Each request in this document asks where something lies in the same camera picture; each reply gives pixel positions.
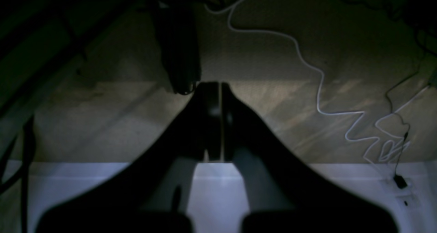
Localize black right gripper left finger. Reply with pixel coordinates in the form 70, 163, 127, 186
36, 82, 220, 233

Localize black cables at left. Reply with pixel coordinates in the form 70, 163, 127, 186
0, 115, 36, 233

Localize thin black cable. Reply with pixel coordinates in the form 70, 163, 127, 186
385, 69, 424, 189

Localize black table leg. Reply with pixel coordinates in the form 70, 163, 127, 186
150, 0, 201, 95

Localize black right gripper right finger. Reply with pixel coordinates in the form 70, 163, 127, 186
222, 83, 399, 233

